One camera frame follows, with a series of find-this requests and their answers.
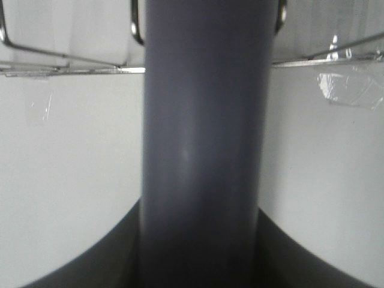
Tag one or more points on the clear adhesive tape piece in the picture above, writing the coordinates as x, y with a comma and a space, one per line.
354, 90

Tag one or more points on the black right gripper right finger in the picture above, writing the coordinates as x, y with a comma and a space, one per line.
282, 262

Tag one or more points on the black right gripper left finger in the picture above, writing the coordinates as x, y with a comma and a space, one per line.
111, 262

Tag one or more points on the grey brush black bristles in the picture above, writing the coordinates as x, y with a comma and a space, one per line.
206, 81

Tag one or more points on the metal wire rack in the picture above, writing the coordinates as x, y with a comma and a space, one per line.
77, 65

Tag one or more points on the clear adhesive tape strip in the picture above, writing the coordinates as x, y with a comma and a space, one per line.
37, 108

